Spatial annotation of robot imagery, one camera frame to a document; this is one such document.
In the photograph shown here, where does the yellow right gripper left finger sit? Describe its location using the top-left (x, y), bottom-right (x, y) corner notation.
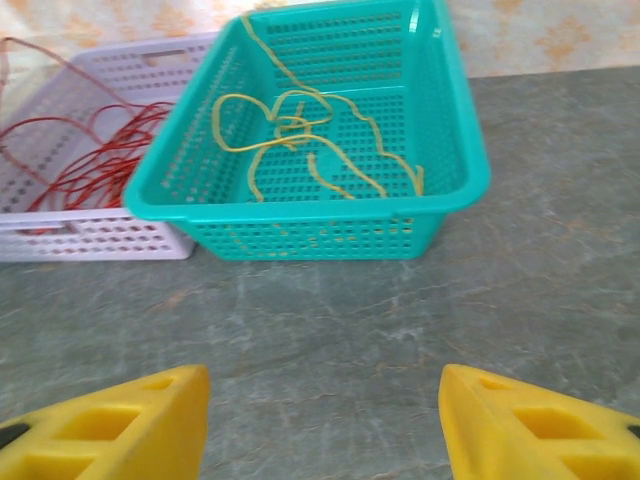
top-left (0, 363), bottom-right (211, 480)

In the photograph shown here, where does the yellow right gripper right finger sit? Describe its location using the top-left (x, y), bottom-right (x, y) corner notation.
top-left (437, 363), bottom-right (640, 480)

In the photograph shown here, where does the yellow cable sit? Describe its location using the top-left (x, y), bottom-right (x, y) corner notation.
top-left (212, 92), bottom-right (391, 201)
top-left (247, 89), bottom-right (356, 204)
top-left (239, 13), bottom-right (426, 197)

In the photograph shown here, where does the lavender plastic basket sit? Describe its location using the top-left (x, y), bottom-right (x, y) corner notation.
top-left (0, 30), bottom-right (224, 264)

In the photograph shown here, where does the teal plastic basket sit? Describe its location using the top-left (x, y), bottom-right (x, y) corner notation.
top-left (122, 0), bottom-right (494, 264)

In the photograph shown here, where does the red cable pile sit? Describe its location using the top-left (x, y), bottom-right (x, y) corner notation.
top-left (0, 99), bottom-right (176, 236)

